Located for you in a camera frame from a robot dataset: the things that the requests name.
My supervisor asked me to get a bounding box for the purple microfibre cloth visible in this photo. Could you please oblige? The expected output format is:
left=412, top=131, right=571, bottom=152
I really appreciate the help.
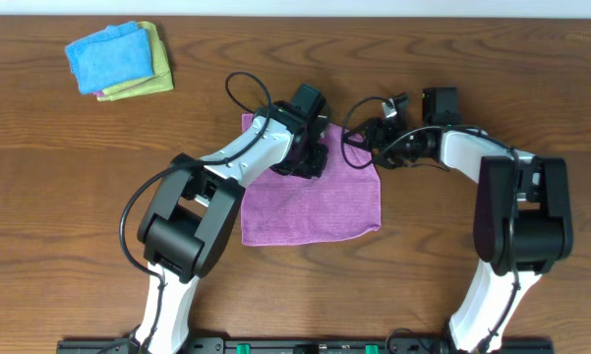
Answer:
left=241, top=124, right=382, bottom=247

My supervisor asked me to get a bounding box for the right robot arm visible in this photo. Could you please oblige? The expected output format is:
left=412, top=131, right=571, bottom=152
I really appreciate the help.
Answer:
left=341, top=87, right=573, bottom=353

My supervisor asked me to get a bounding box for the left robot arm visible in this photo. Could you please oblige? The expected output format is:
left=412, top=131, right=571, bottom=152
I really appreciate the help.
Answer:
left=128, top=84, right=328, bottom=353

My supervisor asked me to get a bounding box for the lower green folded cloth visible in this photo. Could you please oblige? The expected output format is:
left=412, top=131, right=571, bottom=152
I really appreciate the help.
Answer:
left=96, top=41, right=175, bottom=103

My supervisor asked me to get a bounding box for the green folded cloth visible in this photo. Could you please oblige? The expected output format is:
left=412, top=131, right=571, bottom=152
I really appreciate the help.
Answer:
left=96, top=41, right=175, bottom=103
left=100, top=21, right=172, bottom=96

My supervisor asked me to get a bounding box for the upper green folded cloth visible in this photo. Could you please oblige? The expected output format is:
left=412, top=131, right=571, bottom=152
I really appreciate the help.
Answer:
left=100, top=21, right=172, bottom=96

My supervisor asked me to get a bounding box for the blue folded cloth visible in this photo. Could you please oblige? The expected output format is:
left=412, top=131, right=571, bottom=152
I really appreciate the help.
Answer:
left=65, top=22, right=153, bottom=94

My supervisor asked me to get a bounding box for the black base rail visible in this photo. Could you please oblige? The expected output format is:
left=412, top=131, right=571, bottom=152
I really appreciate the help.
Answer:
left=56, top=335, right=555, bottom=354

